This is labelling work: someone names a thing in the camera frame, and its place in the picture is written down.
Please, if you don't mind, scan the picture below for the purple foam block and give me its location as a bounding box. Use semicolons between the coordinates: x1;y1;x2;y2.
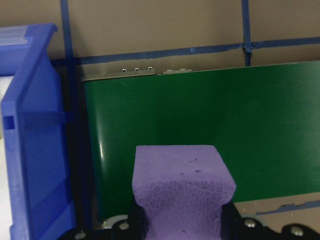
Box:
131;144;237;240

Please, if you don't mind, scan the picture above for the green belt conveyor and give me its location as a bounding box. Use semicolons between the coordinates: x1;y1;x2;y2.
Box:
79;59;320;229

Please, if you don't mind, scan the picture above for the blue plastic bin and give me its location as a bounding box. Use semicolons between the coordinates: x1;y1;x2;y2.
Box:
0;23;79;240

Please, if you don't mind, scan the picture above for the white foam pad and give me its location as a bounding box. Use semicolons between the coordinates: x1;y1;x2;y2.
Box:
0;76;13;240

